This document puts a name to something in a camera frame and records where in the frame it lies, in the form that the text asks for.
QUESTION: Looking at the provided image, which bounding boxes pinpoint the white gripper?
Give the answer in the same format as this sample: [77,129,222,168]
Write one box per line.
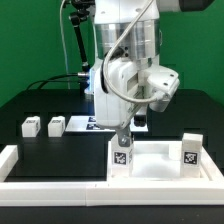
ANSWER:
[94,59,144,147]

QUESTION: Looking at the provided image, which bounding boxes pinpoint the white square tabletop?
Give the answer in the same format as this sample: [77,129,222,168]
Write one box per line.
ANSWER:
[107,141,224,181]

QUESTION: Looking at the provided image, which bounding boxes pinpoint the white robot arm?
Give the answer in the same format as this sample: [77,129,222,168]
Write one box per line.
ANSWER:
[94,0,215,147]

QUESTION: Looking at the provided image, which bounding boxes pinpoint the white marker plate with tags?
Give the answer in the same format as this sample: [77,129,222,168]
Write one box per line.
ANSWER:
[65,116,148,133]

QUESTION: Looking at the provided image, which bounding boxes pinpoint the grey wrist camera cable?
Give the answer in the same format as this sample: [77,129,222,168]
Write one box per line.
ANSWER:
[101,0,168,104]

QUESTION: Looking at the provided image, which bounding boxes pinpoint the black cables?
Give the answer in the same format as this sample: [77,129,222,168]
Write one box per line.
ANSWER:
[26,71,90,91]

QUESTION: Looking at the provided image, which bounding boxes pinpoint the white U-shaped fence wall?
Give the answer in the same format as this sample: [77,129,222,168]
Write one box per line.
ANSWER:
[0,145,224,206]

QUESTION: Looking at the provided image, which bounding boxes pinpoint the white cable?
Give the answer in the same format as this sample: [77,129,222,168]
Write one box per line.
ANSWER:
[59,0,72,90]

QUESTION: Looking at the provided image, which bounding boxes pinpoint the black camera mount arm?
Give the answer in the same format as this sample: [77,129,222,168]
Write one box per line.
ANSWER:
[68,0,95,72]

